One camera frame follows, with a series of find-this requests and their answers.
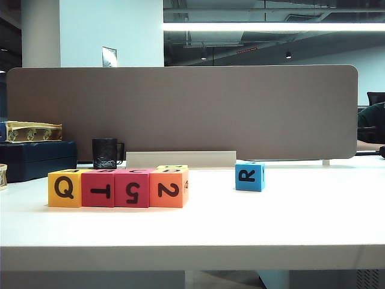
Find blue foam block R 3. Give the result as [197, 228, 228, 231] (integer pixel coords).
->
[235, 162, 266, 191]

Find white table leg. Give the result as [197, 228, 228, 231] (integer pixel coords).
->
[257, 270, 291, 289]

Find pink foam block T B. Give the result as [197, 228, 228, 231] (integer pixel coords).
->
[81, 168, 116, 208]

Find person in dark green shirt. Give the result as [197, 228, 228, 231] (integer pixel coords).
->
[357, 101, 385, 151]

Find dark blue case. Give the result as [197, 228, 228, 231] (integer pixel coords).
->
[0, 140, 78, 183]

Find brown desk divider panel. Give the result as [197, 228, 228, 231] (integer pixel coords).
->
[6, 64, 359, 161]

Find framed wall sign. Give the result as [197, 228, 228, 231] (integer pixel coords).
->
[101, 46, 118, 67]

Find gold decorated box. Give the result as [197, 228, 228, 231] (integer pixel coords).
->
[0, 120, 64, 143]

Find yellow foam block Q T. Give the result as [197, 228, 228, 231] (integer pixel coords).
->
[48, 169, 82, 208]

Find orange foam block 2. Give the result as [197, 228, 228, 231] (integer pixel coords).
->
[149, 169, 189, 208]

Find pink foam block 5 4 C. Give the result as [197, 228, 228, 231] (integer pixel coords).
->
[114, 168, 150, 208]

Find beige cable tray lid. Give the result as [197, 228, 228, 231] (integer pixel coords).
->
[125, 150, 238, 170]

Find green foam block U Q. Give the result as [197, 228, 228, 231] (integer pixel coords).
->
[156, 164, 188, 174]

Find black mug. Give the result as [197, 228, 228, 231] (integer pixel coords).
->
[91, 138, 125, 169]

